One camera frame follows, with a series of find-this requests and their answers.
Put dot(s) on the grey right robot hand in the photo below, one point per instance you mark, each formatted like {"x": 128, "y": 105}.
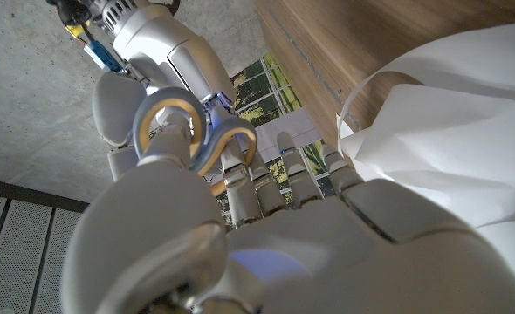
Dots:
{"x": 166, "y": 48}

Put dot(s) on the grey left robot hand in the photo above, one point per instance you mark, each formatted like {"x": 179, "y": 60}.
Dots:
{"x": 327, "y": 261}

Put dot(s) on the white receipt paper strip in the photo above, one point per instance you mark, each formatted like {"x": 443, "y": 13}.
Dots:
{"x": 436, "y": 152}

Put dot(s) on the printed window forest backdrop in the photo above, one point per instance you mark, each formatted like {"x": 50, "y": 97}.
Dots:
{"x": 257, "y": 87}

